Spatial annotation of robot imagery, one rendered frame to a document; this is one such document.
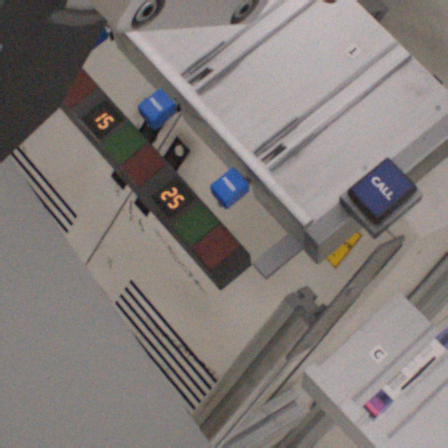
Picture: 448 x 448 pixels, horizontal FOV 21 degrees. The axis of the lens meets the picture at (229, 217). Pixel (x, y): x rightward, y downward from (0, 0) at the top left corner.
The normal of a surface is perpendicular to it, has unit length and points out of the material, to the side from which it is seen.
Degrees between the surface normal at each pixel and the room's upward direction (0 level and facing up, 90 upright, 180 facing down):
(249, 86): 42
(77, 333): 0
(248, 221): 90
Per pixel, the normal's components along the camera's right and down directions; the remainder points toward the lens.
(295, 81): -0.05, -0.34
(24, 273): 0.47, -0.67
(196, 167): -0.60, 0.22
